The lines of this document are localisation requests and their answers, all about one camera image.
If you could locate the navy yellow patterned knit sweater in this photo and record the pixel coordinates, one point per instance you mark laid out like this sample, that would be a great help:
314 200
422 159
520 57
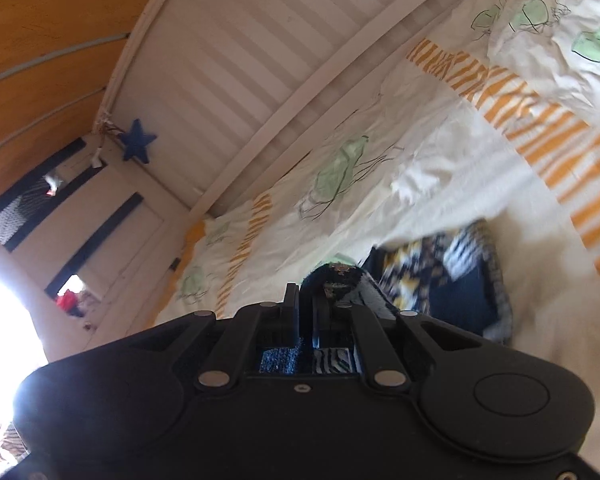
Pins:
460 300

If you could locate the white wooden bed frame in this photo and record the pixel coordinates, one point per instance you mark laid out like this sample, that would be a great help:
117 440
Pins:
230 60

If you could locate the red toy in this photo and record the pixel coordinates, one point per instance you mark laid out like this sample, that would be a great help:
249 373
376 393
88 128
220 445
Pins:
69 302

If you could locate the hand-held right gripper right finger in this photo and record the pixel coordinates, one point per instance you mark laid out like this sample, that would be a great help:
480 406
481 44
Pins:
322 322

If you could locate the white leaf print duvet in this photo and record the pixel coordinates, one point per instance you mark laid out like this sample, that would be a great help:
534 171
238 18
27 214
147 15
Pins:
430 170

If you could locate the blue star decoration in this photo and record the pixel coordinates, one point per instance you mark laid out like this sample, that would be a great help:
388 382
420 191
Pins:
137 142

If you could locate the orange wooden slatted panel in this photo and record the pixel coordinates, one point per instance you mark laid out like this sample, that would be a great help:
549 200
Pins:
40 35

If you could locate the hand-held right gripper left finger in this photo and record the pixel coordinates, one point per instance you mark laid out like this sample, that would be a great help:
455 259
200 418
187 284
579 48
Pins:
291 320

